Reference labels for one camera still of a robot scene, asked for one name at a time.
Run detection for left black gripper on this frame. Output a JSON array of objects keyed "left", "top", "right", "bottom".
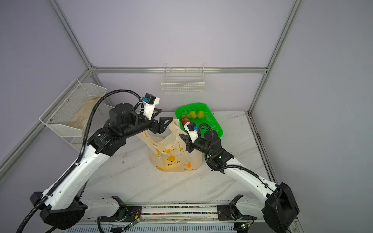
[{"left": 122, "top": 109, "right": 173, "bottom": 140}]

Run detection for beige plastic bag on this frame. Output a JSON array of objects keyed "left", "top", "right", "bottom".
[{"left": 137, "top": 119, "right": 203, "bottom": 172}]

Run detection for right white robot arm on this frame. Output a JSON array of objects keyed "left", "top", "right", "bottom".
[{"left": 180, "top": 131, "right": 300, "bottom": 233}]

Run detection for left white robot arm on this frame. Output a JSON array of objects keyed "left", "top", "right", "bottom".
[{"left": 30, "top": 103, "right": 173, "bottom": 230}]

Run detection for red fake strawberry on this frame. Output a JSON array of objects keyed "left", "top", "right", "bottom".
[{"left": 181, "top": 115, "right": 189, "bottom": 126}]

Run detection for green fake pear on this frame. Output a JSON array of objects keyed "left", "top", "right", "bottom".
[{"left": 186, "top": 111, "right": 197, "bottom": 119}]

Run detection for green fake round fruit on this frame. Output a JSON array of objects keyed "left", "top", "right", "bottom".
[{"left": 197, "top": 111, "right": 206, "bottom": 119}]

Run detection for green plastic basket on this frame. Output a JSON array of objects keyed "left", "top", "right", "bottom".
[{"left": 175, "top": 103, "right": 223, "bottom": 137}]

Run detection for lower white mesh shelf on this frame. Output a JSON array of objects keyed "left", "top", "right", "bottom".
[{"left": 69, "top": 104, "right": 119, "bottom": 154}]

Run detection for white mesh shelf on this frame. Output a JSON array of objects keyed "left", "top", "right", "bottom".
[
  {"left": 39, "top": 79, "right": 107, "bottom": 137},
  {"left": 69, "top": 104, "right": 119, "bottom": 154}
]

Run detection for folded beige bags in shelf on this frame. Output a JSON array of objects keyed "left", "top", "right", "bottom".
[{"left": 68, "top": 94, "right": 103, "bottom": 130}]

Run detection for upper white mesh shelf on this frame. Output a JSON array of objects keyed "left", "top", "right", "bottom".
[{"left": 39, "top": 79, "right": 107, "bottom": 137}]

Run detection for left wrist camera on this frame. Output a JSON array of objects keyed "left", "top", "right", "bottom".
[{"left": 142, "top": 93, "right": 160, "bottom": 120}]

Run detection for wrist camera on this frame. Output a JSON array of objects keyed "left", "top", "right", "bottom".
[
  {"left": 184, "top": 122, "right": 198, "bottom": 143},
  {"left": 142, "top": 93, "right": 160, "bottom": 120}
]

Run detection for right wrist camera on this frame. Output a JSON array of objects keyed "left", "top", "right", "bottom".
[{"left": 184, "top": 122, "right": 198, "bottom": 143}]

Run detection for white wire wall basket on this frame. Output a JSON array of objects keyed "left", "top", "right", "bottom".
[{"left": 161, "top": 63, "right": 205, "bottom": 94}]

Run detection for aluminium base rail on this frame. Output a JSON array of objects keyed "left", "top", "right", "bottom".
[{"left": 55, "top": 201, "right": 304, "bottom": 233}]

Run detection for left black corrugated cable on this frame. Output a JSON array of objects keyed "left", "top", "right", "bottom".
[{"left": 16, "top": 89, "right": 143, "bottom": 233}]

